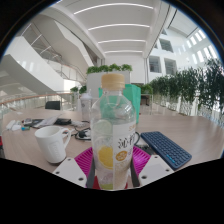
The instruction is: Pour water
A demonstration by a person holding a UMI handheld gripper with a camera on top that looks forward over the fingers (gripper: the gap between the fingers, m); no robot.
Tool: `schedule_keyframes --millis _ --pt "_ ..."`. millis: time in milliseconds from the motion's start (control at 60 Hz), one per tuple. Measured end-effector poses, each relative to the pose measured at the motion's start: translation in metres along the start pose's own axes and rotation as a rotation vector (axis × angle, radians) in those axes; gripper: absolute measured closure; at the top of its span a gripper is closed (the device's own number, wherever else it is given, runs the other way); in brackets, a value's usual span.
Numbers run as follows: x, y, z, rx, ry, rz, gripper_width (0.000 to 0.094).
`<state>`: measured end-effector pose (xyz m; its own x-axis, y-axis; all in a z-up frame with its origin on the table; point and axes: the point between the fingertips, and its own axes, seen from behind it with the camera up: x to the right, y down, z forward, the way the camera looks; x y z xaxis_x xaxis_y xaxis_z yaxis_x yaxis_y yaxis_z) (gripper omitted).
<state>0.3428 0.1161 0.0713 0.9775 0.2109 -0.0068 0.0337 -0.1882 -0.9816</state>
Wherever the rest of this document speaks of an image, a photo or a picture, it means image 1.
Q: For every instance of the ceiling light strips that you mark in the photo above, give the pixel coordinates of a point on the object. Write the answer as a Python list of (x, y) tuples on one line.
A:
[(116, 26)]

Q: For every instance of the white ceramic mug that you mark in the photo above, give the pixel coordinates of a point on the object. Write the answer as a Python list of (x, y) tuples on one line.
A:
[(51, 143)]

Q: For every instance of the row of green hedge plants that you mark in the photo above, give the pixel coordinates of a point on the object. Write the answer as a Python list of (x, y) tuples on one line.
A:
[(190, 86)]

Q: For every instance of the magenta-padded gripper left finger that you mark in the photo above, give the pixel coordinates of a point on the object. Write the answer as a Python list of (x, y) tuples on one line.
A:
[(73, 170)]

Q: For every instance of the clear shaker bottle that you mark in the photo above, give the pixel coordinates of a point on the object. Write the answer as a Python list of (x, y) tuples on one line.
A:
[(86, 106)]

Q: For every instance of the dark blue keyboard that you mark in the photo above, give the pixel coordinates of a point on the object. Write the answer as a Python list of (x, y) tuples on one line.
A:
[(165, 148)]

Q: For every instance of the clear drink bottle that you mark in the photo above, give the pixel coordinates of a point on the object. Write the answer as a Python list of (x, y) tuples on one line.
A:
[(113, 143)]

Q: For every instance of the green tote bag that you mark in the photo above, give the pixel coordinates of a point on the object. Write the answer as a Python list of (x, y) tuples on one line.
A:
[(133, 96)]

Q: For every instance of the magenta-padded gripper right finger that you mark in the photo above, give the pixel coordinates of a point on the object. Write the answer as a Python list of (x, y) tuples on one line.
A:
[(155, 168)]

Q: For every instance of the green plants atop cabinet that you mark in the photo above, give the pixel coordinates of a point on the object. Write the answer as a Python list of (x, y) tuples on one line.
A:
[(108, 68)]

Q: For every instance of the black wallet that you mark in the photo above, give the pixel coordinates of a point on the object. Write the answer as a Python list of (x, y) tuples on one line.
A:
[(62, 121)]

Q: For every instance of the white staircase with railing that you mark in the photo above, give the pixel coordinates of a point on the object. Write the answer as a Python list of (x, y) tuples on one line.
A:
[(43, 63)]

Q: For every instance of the white cabinet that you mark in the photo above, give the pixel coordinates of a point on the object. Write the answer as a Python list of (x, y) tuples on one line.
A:
[(95, 81)]

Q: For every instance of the black chair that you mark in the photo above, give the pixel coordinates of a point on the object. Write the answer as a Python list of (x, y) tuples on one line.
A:
[(52, 105)]

